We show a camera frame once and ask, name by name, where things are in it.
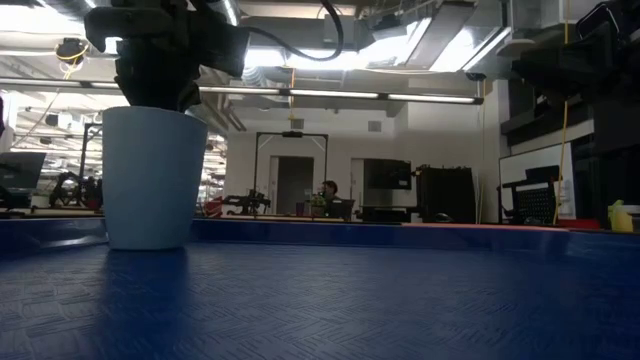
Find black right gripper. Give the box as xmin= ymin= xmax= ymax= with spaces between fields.
xmin=512 ymin=29 xmax=640 ymax=104

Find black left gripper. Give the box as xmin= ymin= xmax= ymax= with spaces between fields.
xmin=83 ymin=0 xmax=251 ymax=112

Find light blue plastic cup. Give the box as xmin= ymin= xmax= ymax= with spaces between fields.
xmin=101 ymin=105 xmax=209 ymax=251

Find whiteboard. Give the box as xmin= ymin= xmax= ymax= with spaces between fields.
xmin=498 ymin=142 xmax=576 ymax=221

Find red chair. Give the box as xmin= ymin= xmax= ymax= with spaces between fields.
xmin=203 ymin=197 xmax=224 ymax=219

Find black background robot rig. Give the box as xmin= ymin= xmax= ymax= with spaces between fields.
xmin=48 ymin=172 xmax=104 ymax=209

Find black perforated cart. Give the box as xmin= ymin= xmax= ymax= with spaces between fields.
xmin=497 ymin=164 xmax=561 ymax=226

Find yellow plastic bottle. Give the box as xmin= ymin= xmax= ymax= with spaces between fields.
xmin=607 ymin=199 xmax=635 ymax=234

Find red box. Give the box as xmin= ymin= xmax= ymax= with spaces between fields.
xmin=557 ymin=218 xmax=601 ymax=231

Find long ceiling light bar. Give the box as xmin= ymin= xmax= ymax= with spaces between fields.
xmin=0 ymin=77 xmax=485 ymax=106

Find dark computer monitor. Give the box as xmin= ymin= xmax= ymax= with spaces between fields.
xmin=0 ymin=151 xmax=47 ymax=210

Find black cabinet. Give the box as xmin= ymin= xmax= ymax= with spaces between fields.
xmin=415 ymin=164 xmax=477 ymax=225

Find green plant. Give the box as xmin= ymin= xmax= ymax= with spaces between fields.
xmin=309 ymin=192 xmax=329 ymax=217

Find person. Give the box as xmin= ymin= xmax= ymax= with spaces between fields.
xmin=319 ymin=179 xmax=347 ymax=219

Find black laptop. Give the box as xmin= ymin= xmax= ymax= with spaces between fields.
xmin=327 ymin=198 xmax=356 ymax=221

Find black metal gantry frame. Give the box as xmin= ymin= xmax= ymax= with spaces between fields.
xmin=253 ymin=131 xmax=330 ymax=219

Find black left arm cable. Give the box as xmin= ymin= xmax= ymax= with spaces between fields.
xmin=243 ymin=0 xmax=346 ymax=63

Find black wall screen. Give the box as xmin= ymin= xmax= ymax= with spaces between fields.
xmin=363 ymin=158 xmax=413 ymax=191

